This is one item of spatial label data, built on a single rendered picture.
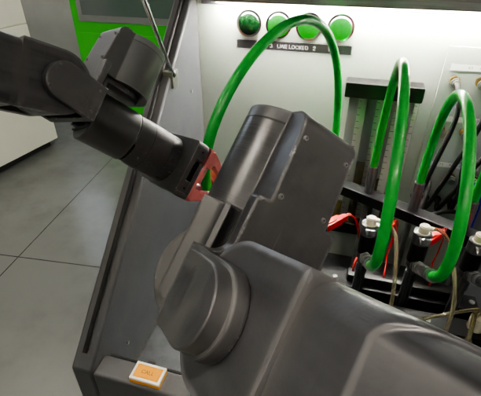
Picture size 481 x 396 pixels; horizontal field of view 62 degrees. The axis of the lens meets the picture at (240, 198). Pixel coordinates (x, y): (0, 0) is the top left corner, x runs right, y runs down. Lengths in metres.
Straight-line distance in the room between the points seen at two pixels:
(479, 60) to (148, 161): 0.64
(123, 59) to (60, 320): 1.81
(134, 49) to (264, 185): 0.30
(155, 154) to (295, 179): 0.28
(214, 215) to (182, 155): 0.26
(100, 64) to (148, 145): 0.09
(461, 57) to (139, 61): 0.61
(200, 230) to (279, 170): 0.05
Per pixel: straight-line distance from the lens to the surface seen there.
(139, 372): 0.70
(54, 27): 5.37
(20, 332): 2.19
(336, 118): 0.80
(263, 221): 0.18
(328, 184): 0.20
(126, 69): 0.45
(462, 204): 0.51
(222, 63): 0.91
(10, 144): 3.56
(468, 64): 0.88
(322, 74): 0.88
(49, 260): 2.52
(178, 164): 0.46
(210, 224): 0.21
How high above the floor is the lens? 1.53
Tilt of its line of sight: 33 degrees down
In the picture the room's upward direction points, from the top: straight up
